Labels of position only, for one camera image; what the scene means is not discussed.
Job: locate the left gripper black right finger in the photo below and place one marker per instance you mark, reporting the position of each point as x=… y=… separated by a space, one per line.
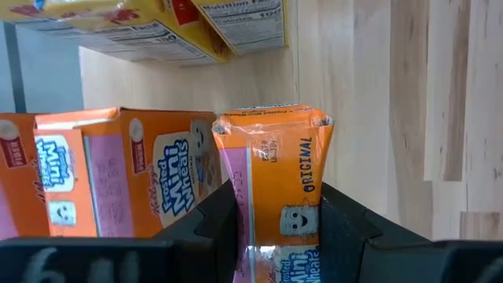
x=338 y=243

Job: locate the orange Mini-Wheats cereal box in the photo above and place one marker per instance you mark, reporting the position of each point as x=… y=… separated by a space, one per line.
x=19 y=177
x=129 y=169
x=283 y=165

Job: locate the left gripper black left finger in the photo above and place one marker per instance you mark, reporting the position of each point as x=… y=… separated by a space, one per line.
x=204 y=247

